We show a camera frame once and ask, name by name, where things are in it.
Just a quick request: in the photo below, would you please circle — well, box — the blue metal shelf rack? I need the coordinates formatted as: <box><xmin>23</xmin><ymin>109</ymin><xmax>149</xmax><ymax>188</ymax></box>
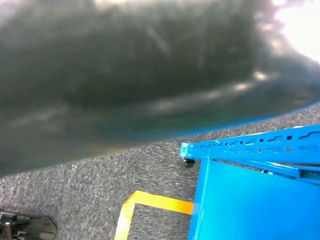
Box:
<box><xmin>180</xmin><ymin>124</ymin><xmax>320</xmax><ymax>240</ymax></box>

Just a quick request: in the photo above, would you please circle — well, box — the yellow floor tape marking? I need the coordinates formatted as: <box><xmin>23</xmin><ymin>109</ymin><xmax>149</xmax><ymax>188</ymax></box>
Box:
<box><xmin>114</xmin><ymin>190</ymin><xmax>195</xmax><ymax>240</ymax></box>

